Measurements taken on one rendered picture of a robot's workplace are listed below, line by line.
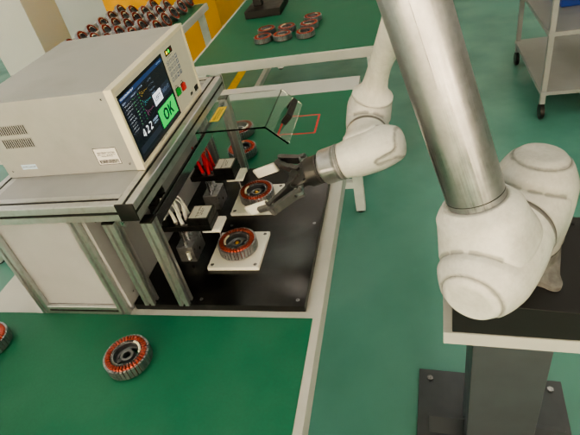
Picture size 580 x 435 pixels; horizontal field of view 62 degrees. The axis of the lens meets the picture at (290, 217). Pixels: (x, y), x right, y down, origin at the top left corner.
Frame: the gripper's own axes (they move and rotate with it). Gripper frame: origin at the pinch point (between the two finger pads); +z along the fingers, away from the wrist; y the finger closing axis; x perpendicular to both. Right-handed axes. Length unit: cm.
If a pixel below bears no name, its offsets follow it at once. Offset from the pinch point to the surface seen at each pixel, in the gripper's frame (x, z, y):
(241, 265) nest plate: -11.6, 9.8, -14.3
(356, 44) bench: -52, -2, 151
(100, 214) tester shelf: 26.7, 19.7, -22.6
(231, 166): -1.8, 13.1, 17.0
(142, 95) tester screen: 35.3, 9.6, 4.5
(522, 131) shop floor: -156, -66, 160
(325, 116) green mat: -35, 2, 73
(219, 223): -1.9, 12.0, -5.8
